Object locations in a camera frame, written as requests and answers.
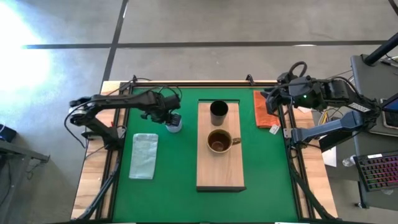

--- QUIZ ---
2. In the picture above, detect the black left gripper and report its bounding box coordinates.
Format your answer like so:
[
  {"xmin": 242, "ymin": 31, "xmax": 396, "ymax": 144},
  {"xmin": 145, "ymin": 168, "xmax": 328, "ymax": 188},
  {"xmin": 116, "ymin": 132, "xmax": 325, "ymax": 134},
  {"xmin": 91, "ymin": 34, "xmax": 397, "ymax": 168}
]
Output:
[{"xmin": 141, "ymin": 93, "xmax": 183, "ymax": 127}]

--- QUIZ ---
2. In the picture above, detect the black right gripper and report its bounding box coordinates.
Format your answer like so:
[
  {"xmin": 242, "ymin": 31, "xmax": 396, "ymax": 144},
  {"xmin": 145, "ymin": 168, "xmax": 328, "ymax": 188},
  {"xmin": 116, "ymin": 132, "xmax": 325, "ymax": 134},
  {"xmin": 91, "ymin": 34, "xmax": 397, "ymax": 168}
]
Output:
[{"xmin": 265, "ymin": 81, "xmax": 295, "ymax": 117}]

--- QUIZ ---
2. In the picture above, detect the small white cup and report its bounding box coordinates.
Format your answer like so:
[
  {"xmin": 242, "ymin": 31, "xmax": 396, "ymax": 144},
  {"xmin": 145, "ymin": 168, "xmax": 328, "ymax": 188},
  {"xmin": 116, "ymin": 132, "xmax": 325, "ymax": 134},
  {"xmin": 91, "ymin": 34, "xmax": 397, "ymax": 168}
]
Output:
[{"xmin": 165, "ymin": 119, "xmax": 183, "ymax": 134}]

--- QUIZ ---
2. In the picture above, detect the tall black cup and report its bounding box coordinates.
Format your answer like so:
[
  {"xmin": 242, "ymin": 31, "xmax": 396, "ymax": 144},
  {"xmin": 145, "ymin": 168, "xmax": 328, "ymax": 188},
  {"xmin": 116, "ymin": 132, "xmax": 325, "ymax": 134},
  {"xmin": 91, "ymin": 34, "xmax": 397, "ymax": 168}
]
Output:
[{"xmin": 210, "ymin": 100, "xmax": 229, "ymax": 127}]

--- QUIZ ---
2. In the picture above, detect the wooden shelf board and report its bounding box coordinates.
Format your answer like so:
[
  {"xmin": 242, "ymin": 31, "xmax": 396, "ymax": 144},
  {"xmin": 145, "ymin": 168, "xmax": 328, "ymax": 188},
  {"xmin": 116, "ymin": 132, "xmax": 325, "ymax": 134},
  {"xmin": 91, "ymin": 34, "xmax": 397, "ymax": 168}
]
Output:
[{"xmin": 196, "ymin": 99, "xmax": 247, "ymax": 192}]

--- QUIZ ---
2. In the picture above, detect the orange cloth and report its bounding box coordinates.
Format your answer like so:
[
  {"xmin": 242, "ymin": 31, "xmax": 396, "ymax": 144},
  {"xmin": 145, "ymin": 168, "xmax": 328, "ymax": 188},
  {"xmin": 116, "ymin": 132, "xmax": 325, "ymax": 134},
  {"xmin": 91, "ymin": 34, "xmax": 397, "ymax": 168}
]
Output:
[{"xmin": 253, "ymin": 90, "xmax": 282, "ymax": 129}]

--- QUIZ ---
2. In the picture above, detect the pale green folded cloth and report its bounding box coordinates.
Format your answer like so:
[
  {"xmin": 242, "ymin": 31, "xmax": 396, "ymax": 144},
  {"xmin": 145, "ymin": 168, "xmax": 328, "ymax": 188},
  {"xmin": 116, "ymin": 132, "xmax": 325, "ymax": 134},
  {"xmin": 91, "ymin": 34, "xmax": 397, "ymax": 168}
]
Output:
[{"xmin": 128, "ymin": 133, "xmax": 159, "ymax": 180}]

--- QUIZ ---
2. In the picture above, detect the brown ceramic mug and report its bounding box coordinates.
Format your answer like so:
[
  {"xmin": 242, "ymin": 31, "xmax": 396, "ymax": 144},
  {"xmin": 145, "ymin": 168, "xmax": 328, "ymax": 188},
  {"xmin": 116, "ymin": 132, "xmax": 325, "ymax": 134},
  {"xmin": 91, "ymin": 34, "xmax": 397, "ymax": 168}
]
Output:
[{"xmin": 206, "ymin": 128, "xmax": 243, "ymax": 154}]

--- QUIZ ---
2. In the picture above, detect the green table mat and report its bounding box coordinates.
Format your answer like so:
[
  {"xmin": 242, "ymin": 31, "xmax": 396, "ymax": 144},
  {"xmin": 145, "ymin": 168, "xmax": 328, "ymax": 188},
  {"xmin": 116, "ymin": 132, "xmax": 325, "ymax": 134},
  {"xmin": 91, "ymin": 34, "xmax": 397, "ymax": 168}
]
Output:
[{"xmin": 112, "ymin": 88, "xmax": 299, "ymax": 223}]

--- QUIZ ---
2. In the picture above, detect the white paper sheet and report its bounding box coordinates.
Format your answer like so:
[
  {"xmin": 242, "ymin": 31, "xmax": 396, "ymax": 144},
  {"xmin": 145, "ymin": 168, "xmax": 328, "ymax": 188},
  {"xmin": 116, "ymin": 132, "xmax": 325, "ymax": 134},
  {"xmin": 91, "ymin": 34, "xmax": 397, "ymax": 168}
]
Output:
[{"xmin": 321, "ymin": 145, "xmax": 338, "ymax": 168}]

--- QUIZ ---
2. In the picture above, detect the clear plastic bottle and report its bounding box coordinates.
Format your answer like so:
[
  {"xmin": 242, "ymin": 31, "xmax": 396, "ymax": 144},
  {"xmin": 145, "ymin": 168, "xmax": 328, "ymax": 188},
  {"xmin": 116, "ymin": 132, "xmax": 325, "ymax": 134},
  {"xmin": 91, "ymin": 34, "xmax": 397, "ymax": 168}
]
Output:
[{"xmin": 341, "ymin": 154, "xmax": 357, "ymax": 167}]

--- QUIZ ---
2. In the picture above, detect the grey side desk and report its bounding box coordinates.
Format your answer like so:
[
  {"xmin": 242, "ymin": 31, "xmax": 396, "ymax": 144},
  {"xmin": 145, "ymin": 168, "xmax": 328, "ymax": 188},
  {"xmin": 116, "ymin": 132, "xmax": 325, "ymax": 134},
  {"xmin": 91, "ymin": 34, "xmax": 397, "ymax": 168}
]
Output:
[{"xmin": 350, "ymin": 54, "xmax": 398, "ymax": 210}]

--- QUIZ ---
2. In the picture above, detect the laptop computer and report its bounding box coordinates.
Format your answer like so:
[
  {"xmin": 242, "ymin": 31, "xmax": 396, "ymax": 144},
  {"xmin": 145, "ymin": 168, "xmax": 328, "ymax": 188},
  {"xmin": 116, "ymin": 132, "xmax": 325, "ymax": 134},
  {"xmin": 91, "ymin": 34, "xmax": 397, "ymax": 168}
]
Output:
[{"xmin": 380, "ymin": 92, "xmax": 398, "ymax": 130}]

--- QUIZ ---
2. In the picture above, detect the black pole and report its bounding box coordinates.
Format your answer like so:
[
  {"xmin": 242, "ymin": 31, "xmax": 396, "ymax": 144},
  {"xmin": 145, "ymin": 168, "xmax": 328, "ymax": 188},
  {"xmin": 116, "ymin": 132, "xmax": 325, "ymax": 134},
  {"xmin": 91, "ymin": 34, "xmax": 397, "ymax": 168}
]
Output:
[{"xmin": 363, "ymin": 32, "xmax": 398, "ymax": 66}]

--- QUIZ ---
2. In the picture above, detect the backlit rainbow keyboard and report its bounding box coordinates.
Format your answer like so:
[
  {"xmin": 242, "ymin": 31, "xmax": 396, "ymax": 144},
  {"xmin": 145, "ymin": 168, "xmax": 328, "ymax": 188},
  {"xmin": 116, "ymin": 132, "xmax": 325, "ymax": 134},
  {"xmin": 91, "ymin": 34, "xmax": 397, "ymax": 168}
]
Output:
[{"xmin": 353, "ymin": 151, "xmax": 398, "ymax": 192}]

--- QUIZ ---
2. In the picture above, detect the grey stand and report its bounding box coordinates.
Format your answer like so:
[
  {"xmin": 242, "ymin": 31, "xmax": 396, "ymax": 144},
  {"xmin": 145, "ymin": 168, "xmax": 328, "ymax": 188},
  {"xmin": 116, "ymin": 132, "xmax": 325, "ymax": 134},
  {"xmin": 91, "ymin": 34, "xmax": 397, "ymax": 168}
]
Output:
[{"xmin": 0, "ymin": 139, "xmax": 50, "ymax": 224}]

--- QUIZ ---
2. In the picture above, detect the small black box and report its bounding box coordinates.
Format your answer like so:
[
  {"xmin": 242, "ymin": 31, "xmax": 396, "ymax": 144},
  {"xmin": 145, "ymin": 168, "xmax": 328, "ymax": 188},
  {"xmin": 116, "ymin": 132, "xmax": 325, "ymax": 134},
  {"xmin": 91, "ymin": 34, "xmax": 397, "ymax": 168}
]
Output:
[{"xmin": 0, "ymin": 123, "xmax": 18, "ymax": 143}]

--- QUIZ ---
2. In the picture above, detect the black table frame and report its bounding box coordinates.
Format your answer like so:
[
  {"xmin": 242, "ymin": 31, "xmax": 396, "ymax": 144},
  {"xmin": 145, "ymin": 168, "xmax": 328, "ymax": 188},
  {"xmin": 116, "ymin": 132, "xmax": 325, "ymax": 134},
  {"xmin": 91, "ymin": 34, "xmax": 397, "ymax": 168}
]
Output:
[{"xmin": 71, "ymin": 74, "xmax": 340, "ymax": 223}]

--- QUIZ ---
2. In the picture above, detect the black right arm cable loop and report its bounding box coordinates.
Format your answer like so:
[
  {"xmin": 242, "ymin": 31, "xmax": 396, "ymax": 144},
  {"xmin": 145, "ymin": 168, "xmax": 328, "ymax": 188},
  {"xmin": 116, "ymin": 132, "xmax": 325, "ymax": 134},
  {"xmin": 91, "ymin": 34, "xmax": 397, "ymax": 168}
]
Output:
[{"xmin": 288, "ymin": 60, "xmax": 308, "ymax": 80}]

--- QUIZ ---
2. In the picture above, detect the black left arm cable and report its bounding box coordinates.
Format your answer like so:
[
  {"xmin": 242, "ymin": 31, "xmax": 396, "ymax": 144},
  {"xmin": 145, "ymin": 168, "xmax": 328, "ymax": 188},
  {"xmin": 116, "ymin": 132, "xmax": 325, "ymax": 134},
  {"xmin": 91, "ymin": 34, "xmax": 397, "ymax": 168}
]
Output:
[{"xmin": 63, "ymin": 104, "xmax": 87, "ymax": 149}]

